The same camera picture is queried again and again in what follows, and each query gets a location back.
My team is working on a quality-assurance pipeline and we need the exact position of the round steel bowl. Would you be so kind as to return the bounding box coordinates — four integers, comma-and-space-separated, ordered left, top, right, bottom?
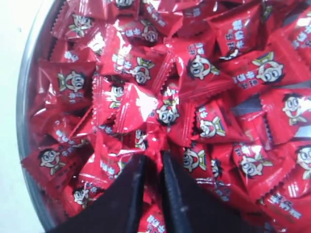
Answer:
16, 0, 64, 232

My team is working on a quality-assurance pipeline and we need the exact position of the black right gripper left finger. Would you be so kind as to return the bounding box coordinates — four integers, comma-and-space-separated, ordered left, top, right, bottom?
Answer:
52, 154, 146, 233

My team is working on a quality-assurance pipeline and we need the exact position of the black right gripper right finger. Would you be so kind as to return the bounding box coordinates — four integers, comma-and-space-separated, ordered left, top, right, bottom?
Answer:
160, 151, 262, 233

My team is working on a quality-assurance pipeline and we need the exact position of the pile of red wrapped candies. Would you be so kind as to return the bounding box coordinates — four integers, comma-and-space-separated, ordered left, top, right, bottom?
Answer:
21, 0, 311, 233

